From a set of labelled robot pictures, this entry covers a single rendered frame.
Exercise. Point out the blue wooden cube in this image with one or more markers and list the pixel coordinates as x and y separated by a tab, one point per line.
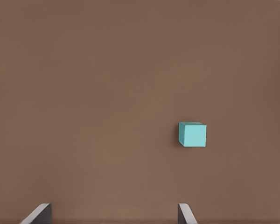
194	135

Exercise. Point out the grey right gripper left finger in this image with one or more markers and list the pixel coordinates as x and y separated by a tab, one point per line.
40	215

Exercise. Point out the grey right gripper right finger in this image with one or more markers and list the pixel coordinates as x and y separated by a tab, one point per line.
184	215

